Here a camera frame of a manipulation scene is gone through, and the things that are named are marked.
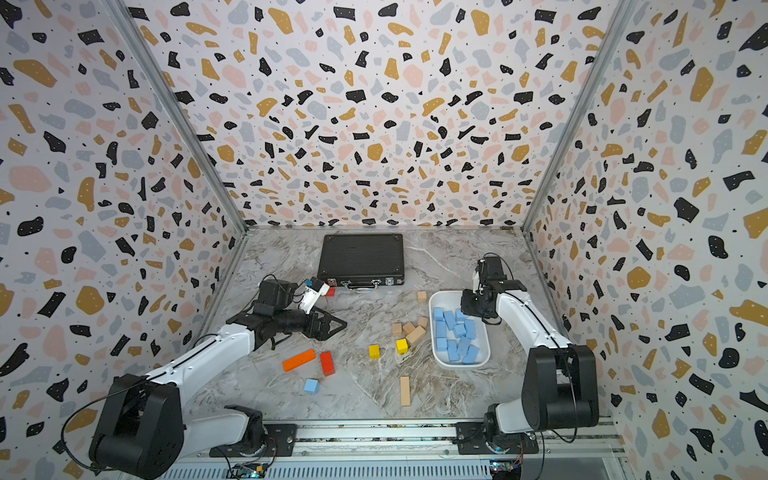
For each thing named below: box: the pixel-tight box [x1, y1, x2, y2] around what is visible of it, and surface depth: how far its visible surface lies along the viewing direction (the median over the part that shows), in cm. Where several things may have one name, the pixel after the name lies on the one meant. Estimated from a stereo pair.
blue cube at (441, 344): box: [436, 336, 447, 352], surface depth 89 cm
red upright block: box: [320, 351, 336, 377], surface depth 87 cm
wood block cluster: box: [391, 316, 429, 346], surface depth 93 cm
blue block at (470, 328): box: [464, 319, 477, 339], surface depth 94 cm
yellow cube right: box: [395, 338, 409, 355], surface depth 90 cm
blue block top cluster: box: [447, 339, 460, 361], surface depth 90 cm
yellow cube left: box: [368, 344, 381, 360], surface depth 89 cm
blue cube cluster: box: [454, 323, 467, 338], surface depth 94 cm
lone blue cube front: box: [303, 379, 320, 395], surface depth 82 cm
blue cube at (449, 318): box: [443, 310, 456, 331], surface depth 97 cm
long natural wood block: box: [400, 376, 411, 406], surface depth 83 cm
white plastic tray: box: [429, 290, 491, 369], surface depth 93 cm
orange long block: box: [282, 349, 317, 372], surface depth 89 cm
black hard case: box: [317, 233, 405, 290], surface depth 107 cm
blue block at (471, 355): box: [463, 344, 480, 365], surface depth 89 cm
